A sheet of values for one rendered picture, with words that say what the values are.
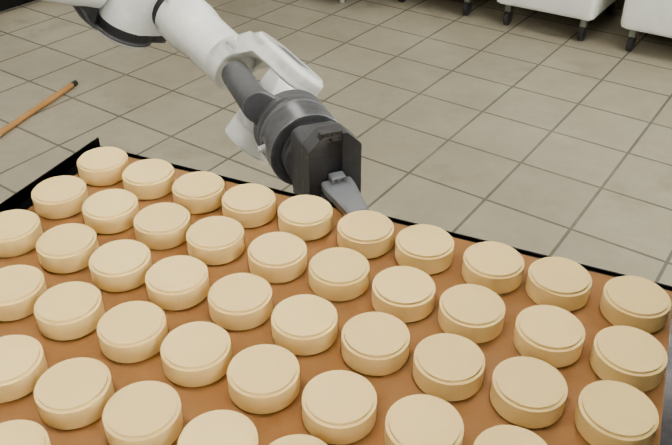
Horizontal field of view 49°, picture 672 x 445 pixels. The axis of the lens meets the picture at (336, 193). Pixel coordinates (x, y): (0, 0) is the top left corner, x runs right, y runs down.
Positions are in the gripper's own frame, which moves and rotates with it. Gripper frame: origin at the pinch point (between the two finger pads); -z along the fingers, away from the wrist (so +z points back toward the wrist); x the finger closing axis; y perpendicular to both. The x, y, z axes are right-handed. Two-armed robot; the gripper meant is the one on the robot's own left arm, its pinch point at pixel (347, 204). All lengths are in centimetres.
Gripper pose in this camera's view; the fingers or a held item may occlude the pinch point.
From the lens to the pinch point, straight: 71.7
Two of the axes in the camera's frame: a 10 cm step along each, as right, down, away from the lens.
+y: 9.3, -2.0, 3.0
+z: -3.6, -5.1, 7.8
